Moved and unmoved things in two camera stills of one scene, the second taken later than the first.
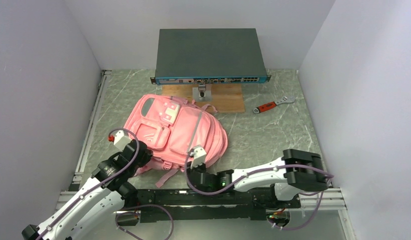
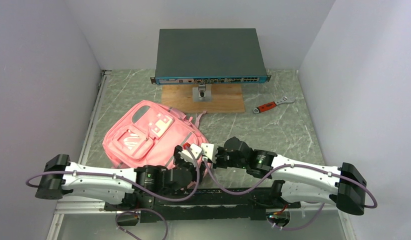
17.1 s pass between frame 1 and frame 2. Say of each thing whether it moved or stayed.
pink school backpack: moved
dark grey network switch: stayed
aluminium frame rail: stayed
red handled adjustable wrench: stayed
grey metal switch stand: stayed
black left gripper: moved
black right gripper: moved
